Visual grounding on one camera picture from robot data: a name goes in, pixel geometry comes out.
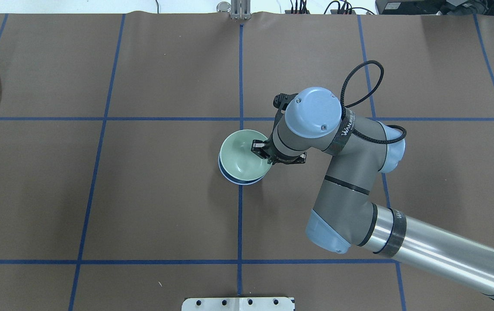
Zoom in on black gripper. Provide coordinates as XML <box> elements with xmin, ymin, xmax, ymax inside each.
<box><xmin>251</xmin><ymin>94</ymin><xmax>306</xmax><ymax>165</ymax></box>

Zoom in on green bowl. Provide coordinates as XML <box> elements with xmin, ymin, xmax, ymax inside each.
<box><xmin>219</xmin><ymin>129</ymin><xmax>271</xmax><ymax>165</ymax></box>

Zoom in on blue bowl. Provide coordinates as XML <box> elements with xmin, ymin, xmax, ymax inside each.
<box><xmin>218</xmin><ymin>155</ymin><xmax>272</xmax><ymax>185</ymax></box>

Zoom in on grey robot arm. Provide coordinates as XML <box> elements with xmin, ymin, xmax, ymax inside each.
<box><xmin>251</xmin><ymin>87</ymin><xmax>494</xmax><ymax>301</ymax></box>

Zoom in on white metal mounting plate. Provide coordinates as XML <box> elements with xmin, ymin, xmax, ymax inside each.
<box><xmin>181</xmin><ymin>297</ymin><xmax>296</xmax><ymax>311</ymax></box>

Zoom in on black electronics box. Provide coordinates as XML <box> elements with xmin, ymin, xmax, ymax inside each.
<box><xmin>375</xmin><ymin>0</ymin><xmax>494</xmax><ymax>16</ymax></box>

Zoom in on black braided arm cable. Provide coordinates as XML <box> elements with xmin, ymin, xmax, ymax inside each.
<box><xmin>340</xmin><ymin>60</ymin><xmax>407</xmax><ymax>145</ymax></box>

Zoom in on black cable bundle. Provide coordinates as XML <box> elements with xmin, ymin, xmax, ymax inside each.
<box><xmin>285</xmin><ymin>0</ymin><xmax>376</xmax><ymax>16</ymax></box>

